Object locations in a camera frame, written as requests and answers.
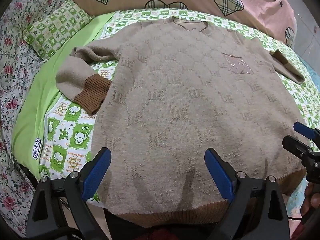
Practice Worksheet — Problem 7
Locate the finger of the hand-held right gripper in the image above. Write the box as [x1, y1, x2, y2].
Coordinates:
[282, 135, 316, 166]
[293, 121, 320, 141]

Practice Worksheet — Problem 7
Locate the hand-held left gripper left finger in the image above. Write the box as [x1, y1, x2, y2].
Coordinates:
[25, 147, 112, 240]

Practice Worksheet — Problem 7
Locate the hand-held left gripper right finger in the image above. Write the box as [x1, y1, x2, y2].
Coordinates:
[204, 148, 288, 240]

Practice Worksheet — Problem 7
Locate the beige knitted sweater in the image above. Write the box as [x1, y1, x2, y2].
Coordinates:
[55, 15, 307, 228]

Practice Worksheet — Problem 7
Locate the person's right hand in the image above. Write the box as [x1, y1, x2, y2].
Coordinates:
[300, 181, 320, 217]

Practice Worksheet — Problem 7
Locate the green checked bedsheet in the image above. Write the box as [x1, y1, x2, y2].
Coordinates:
[11, 8, 320, 200]

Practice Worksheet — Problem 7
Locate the person's red clothing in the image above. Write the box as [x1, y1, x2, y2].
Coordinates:
[144, 226, 185, 240]

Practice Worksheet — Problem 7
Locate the floral bed cover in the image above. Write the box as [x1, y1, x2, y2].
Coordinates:
[0, 0, 75, 230]

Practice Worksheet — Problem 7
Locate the green checked pillow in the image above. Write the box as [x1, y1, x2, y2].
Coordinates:
[23, 0, 95, 62]

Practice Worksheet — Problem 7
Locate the black cable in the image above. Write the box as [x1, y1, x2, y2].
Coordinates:
[42, 226, 84, 240]

